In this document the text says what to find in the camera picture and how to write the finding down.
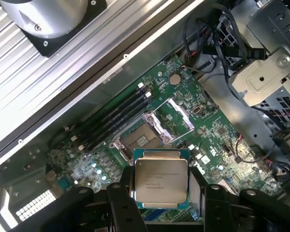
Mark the silver PC case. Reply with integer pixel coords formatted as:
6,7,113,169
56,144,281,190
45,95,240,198
0,0,290,227

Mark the red and black wire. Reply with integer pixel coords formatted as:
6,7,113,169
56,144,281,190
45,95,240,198
235,139,256,163

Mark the green motherboard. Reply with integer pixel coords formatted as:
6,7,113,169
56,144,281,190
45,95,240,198
44,57,285,222

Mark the black looped wire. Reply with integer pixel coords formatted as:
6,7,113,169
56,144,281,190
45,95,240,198
183,9,210,71

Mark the silver metal disk bay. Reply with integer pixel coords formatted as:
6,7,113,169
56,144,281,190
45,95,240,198
228,0,290,126

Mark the black wire plug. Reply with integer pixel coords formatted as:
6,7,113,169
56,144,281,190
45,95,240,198
245,47,266,60

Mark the silver socket cover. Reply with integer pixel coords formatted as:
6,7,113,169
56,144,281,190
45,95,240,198
151,97,197,144

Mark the dark flat wire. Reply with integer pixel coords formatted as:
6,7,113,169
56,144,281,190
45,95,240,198
214,21,235,76

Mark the white power connector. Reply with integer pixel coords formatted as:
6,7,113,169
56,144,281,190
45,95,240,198
14,188,58,223

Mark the silver coin battery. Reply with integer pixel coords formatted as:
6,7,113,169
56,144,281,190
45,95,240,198
169,73,181,86

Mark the CPU socket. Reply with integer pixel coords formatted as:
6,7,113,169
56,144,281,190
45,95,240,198
112,115,177,168

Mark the grey wire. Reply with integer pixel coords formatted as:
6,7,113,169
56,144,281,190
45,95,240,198
202,72,235,103

